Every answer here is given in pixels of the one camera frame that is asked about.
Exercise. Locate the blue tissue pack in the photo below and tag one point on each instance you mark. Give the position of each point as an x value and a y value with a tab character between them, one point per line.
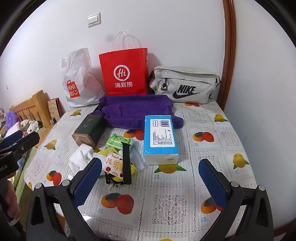
161	153

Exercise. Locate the brown patterned box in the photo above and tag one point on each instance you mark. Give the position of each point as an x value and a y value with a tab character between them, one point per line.
54	109

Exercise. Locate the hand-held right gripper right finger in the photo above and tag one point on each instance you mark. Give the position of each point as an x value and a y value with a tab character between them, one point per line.
212	185

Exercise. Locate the white gloves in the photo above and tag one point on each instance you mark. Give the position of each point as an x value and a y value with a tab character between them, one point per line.
81	157

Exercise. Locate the white light switch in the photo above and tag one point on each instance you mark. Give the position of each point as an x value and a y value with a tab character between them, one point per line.
94	20

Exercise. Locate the fruit print pouch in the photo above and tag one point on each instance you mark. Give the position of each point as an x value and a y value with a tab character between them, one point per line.
105	151

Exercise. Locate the white sponge block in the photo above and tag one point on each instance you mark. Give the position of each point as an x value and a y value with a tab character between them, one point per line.
138	160

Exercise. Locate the fruit-printed packet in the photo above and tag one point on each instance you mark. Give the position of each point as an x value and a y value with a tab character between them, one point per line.
113	164

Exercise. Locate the white plastic shopping bag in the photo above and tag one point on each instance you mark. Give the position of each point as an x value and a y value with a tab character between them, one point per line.
76	69

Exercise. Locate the brown wooden door frame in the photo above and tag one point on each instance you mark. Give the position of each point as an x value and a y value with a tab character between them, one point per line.
229	46

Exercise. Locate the grey waist bag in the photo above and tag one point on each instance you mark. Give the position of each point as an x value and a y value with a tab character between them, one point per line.
189	78

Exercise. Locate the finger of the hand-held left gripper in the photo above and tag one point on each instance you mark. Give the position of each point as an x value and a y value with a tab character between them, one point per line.
13	137
27	142

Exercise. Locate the green bed sheet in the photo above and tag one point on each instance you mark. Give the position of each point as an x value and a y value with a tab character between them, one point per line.
24	187

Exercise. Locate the purple plush toy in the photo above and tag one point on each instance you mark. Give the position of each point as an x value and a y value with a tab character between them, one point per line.
12	119

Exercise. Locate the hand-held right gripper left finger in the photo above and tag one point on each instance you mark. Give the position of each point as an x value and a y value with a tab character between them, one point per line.
87	180

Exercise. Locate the dark green box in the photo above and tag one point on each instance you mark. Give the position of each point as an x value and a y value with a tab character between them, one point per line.
90	127

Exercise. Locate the person's left hand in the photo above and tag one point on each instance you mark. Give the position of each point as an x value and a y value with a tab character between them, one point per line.
12	199

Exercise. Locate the purple towel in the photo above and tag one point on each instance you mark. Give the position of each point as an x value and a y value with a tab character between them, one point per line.
129	109

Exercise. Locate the green packet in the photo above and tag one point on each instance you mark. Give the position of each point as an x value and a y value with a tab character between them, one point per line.
118	141

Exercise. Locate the red paper shopping bag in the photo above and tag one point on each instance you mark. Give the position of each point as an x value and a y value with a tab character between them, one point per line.
124	62

